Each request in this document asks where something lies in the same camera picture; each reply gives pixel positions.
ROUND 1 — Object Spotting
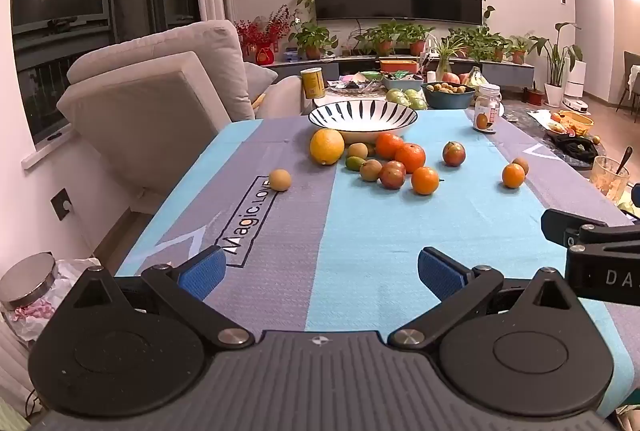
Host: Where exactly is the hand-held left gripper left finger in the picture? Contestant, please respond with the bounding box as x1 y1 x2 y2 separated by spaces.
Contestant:
65 245 254 353

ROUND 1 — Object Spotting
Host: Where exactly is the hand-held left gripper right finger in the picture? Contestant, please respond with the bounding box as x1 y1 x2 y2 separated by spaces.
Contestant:
387 246 582 353

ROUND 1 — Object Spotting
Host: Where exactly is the orange mandarin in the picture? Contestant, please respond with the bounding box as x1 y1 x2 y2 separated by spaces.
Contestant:
501 163 526 189
394 142 427 174
375 132 405 160
411 166 441 196

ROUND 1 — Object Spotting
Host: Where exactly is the small red apple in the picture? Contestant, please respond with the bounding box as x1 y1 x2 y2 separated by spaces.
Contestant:
442 140 467 167
378 160 407 190

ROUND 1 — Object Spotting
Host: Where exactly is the white blue striped bowl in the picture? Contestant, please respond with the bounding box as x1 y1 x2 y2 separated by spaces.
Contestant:
308 100 419 144

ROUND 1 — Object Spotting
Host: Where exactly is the large yellow citrus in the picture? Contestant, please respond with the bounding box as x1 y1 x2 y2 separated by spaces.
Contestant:
309 128 346 166

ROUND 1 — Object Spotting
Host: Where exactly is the used drinking glass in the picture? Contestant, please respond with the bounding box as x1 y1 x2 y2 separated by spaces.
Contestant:
589 156 631 203

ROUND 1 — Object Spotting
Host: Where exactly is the black cloth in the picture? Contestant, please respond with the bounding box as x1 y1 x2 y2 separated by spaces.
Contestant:
547 134 599 164

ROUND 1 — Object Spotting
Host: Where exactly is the orange plastic basket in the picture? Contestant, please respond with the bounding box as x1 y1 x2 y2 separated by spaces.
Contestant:
556 110 595 138

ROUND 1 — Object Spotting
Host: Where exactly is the plate of tomatoes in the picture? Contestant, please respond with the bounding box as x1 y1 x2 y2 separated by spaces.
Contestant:
547 111 576 134

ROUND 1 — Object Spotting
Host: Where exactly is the blue grey printed tablecloth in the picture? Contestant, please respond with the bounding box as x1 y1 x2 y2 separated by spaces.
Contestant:
115 108 640 417

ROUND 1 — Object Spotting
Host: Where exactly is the grey dining chair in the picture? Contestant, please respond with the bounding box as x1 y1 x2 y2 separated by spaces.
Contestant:
616 51 640 112

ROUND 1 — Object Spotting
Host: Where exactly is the dark marble round table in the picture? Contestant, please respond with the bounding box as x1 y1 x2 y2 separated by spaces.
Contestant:
500 101 608 169

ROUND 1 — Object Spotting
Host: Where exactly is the tall plant in white pot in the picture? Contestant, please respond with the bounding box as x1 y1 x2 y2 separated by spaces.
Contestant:
530 22 583 108

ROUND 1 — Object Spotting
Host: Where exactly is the clear jar with orange label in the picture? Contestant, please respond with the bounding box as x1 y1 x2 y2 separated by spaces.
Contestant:
473 84 502 133

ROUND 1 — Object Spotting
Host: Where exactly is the beige sofa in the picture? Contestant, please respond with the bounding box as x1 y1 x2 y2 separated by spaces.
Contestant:
56 20 306 217

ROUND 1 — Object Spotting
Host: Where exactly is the teal bowl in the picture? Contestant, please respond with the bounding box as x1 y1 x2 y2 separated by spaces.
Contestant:
421 82 477 110

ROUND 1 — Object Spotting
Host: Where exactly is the glass jar with metal lid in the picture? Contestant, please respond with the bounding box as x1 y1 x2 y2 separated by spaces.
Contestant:
0 252 57 312

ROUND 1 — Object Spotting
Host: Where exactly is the potted green plant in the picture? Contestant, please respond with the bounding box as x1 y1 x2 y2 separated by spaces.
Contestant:
507 34 533 64
447 27 511 62
357 20 401 57
397 24 436 57
289 22 338 60

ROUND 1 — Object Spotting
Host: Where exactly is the tray of green apples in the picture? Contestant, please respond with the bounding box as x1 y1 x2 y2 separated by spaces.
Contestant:
385 88 428 110

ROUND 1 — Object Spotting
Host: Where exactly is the pile of longans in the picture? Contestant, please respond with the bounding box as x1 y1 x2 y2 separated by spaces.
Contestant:
425 82 473 95

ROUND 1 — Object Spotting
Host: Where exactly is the teal plastic basket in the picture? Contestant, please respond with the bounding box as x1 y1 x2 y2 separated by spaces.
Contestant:
382 74 423 91

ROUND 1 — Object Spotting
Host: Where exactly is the glass vase with spider plant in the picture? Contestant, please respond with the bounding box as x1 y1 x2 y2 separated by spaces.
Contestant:
432 36 471 82

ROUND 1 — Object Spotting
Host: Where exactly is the white round coffee table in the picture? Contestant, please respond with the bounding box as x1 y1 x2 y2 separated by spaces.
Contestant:
305 84 481 112

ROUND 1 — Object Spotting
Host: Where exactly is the grey pillow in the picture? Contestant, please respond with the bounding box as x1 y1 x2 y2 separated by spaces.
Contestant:
243 61 279 99

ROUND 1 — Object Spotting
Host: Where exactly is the glass tray of snacks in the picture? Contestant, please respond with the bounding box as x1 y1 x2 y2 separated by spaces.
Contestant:
327 78 383 94

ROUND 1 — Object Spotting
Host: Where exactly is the yellow can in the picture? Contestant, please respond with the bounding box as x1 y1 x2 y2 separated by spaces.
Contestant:
300 68 327 100

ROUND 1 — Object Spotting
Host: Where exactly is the red flower arrangement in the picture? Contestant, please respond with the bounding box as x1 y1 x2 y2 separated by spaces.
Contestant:
235 5 297 66

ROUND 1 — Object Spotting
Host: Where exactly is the black wall socket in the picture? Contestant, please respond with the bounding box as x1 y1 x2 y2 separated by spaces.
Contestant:
50 188 72 219

